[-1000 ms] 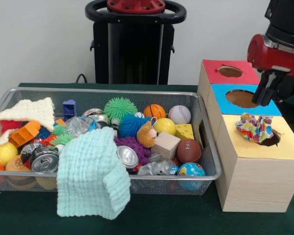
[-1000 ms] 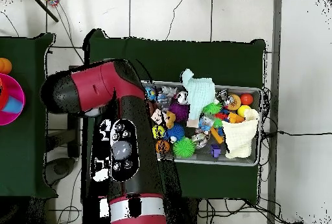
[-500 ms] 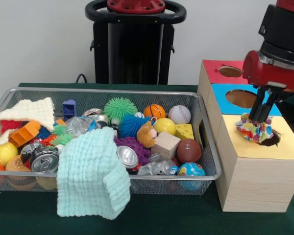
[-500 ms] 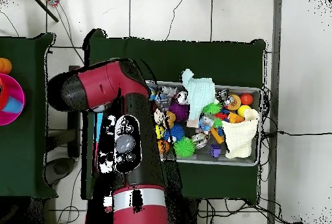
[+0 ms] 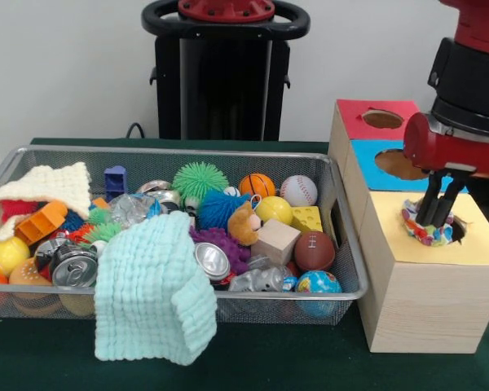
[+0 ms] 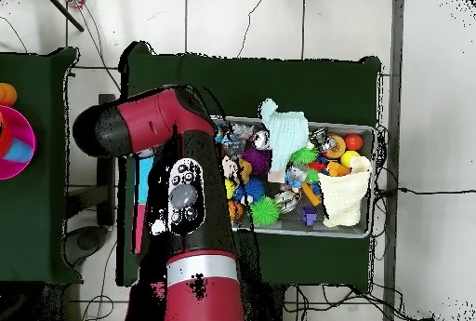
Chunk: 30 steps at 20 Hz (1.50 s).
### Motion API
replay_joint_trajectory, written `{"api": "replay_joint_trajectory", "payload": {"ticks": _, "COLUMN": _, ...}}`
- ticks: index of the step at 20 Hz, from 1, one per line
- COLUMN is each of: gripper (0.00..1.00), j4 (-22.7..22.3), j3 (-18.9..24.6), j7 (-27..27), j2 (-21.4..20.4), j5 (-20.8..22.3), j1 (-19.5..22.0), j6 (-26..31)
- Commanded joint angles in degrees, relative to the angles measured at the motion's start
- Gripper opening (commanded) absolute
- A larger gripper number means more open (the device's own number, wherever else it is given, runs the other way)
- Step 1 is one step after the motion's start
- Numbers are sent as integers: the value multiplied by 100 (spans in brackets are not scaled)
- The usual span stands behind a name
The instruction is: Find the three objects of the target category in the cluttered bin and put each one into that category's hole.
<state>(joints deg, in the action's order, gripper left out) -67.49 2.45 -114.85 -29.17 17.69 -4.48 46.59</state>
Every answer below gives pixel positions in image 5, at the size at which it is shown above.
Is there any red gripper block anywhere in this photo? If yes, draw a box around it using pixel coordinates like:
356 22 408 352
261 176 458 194
403 112 489 227

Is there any colourful knotted fabric toy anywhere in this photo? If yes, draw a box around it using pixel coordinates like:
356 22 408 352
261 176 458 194
399 198 456 248

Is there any mint green cloth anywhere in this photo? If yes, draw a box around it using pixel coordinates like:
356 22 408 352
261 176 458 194
93 210 218 366

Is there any wooden box with three holes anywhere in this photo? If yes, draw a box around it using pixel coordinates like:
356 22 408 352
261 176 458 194
328 99 489 354

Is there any shallow mesh bin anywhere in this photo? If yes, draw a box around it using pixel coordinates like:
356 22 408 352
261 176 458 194
0 145 370 326

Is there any brown football toy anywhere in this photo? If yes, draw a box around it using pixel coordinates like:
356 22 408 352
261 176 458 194
293 231 337 273

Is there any white baseball toy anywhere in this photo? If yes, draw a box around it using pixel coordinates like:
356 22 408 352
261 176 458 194
280 174 319 208

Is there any blue globe ball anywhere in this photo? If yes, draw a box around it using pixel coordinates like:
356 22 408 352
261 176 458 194
295 270 343 318

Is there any smooth yellow ball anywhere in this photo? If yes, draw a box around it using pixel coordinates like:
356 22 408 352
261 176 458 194
254 195 294 226

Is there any orange basketball toy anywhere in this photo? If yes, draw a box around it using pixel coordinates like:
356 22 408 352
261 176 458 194
239 174 277 199

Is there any blue spiky ball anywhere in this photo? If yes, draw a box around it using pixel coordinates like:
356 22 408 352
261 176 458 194
197 189 253 233

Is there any small green spiky ball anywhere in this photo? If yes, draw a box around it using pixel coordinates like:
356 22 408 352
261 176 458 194
171 161 229 203

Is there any large green spiky eyed ball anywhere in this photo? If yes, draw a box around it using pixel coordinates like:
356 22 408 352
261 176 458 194
81 222 123 256

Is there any cream knitted cloth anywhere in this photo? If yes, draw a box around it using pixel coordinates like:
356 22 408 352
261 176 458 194
0 161 93 249

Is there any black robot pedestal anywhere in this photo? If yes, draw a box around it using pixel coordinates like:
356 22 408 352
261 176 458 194
141 0 311 142

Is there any black cable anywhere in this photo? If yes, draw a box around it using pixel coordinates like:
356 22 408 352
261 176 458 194
126 121 147 140

